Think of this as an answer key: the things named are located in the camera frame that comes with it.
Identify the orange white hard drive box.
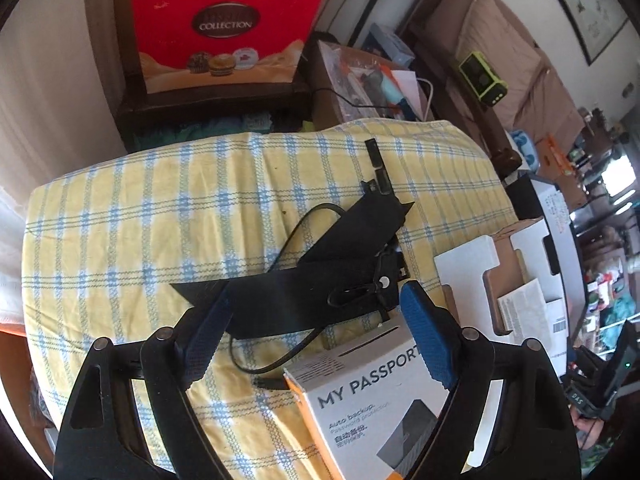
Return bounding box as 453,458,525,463
282,317,451,480

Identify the green radio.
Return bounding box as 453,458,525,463
459,51,507,107

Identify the white envelope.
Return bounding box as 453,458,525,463
390,69,431,121

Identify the light blue plastic holder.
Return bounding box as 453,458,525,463
509,130,541,171

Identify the dark wooden cabinet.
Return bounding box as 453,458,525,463
116,72,313,153

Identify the red chocolate gift bag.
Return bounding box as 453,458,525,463
131,0,326,95

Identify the cardboard box of clutter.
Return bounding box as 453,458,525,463
307,40,436,128

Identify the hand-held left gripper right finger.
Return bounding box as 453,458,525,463
400,280,583,480

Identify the yellow plaid tablecloth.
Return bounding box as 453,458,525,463
22,119,521,480

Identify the brown sofa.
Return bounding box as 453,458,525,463
400,0,586,161

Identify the light blue box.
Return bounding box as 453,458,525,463
367,22,416,68

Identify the orange cardboard box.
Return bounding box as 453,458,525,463
535,134,581,181

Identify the white box with black lid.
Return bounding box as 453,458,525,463
505,172,588,321

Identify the white cable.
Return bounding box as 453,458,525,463
415,77,438,122

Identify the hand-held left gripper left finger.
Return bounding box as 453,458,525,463
52,285,236,480

